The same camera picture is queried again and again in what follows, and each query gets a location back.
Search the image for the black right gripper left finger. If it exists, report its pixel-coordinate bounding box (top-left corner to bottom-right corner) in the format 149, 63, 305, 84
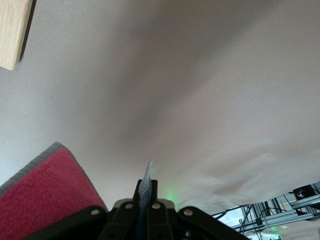
99, 179, 142, 240

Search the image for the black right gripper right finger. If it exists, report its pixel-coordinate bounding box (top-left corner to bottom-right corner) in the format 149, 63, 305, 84
147, 179, 173, 240

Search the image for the grey and red cloth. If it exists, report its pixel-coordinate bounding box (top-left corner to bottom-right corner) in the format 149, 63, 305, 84
0, 141, 154, 240

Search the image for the wooden cutting board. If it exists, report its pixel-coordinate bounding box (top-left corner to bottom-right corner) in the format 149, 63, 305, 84
0, 0, 35, 71

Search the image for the aluminium frame behind table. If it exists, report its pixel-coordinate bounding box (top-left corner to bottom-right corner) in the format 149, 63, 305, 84
212, 179, 320, 240

